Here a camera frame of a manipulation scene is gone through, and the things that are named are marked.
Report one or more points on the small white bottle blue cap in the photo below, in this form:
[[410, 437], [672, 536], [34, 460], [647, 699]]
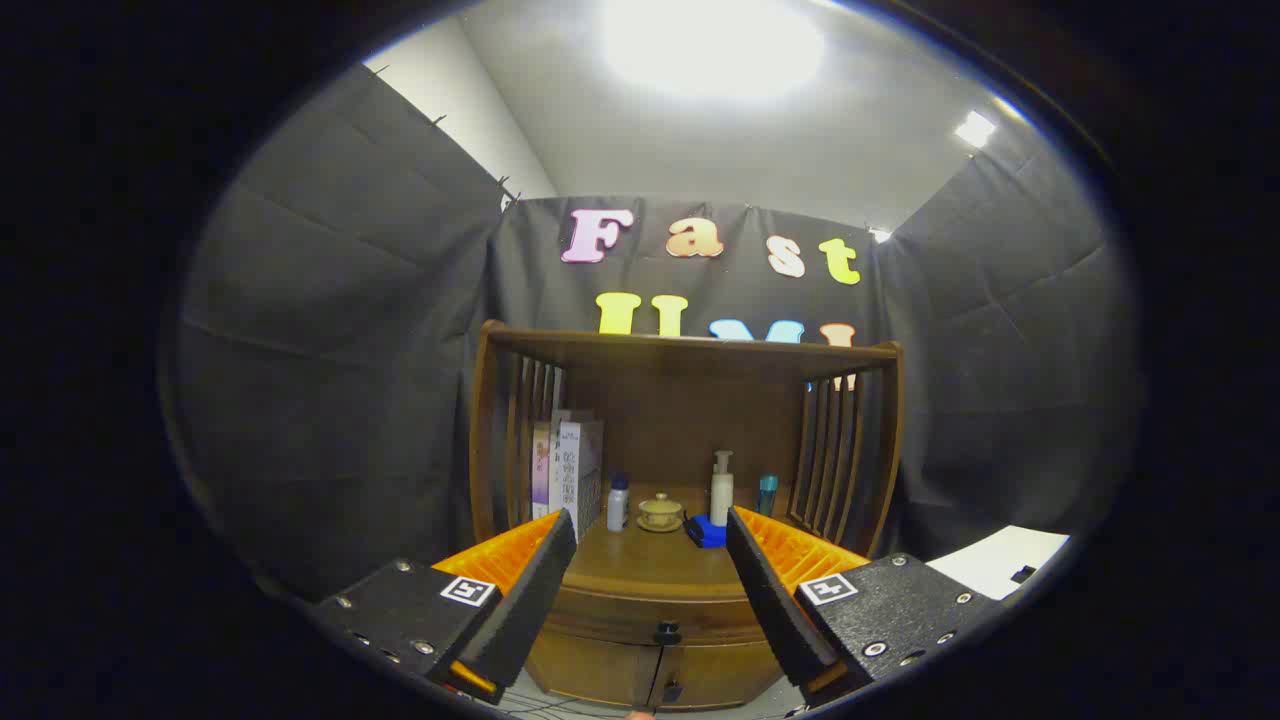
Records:
[[617, 505]]

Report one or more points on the black backdrop cloth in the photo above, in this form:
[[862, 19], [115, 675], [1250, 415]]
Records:
[[330, 350]]

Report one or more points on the white patterned box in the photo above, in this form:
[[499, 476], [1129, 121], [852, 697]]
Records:
[[582, 470]]

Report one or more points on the blue cylinder bottle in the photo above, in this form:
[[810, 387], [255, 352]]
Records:
[[767, 495]]

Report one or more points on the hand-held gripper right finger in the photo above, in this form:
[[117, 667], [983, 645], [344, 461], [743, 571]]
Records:
[[775, 600]]

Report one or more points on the yellow lidded teacup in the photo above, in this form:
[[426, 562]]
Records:
[[660, 513]]

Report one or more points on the white appliance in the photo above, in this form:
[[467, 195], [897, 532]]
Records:
[[985, 560]]

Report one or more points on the small ceiling light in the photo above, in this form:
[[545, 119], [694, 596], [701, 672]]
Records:
[[975, 128]]

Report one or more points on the blue folded cloth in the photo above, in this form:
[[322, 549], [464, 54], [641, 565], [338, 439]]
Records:
[[708, 532]]

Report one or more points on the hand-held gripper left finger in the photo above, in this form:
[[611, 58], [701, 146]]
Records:
[[530, 600]]

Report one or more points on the large ceiling light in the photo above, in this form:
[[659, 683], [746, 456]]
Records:
[[710, 45]]

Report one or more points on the wooden countertop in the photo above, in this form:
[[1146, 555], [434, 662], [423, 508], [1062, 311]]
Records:
[[650, 565]]

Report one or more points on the white pump bottle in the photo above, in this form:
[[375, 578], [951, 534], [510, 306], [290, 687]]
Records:
[[721, 495]]

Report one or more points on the wooden cabinet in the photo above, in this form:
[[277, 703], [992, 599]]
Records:
[[680, 420]]

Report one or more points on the purple box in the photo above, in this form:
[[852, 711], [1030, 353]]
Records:
[[540, 470]]

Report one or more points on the wooden drawer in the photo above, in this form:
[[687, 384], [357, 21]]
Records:
[[620, 615]]

